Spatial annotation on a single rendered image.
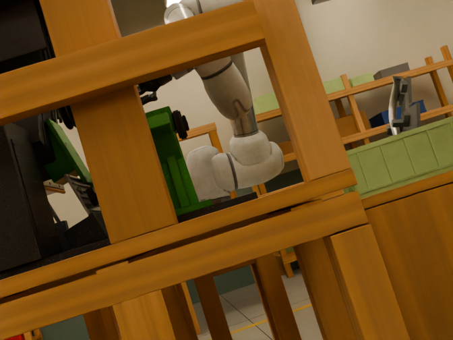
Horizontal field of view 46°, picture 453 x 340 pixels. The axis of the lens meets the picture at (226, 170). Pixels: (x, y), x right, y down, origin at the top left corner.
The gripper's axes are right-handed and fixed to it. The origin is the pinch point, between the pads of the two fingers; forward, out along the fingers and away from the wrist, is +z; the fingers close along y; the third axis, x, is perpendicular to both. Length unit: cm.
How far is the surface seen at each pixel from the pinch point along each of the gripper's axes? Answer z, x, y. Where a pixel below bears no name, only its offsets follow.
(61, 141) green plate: 14.8, 0.2, -2.2
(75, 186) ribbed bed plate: 16.6, 15.6, -7.1
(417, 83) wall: -349, -413, -440
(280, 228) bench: -20, 60, -14
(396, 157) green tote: -71, 15, -65
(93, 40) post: -7.9, 21.9, 25.5
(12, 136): 20.6, 13.5, 12.7
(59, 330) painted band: 229, -353, -406
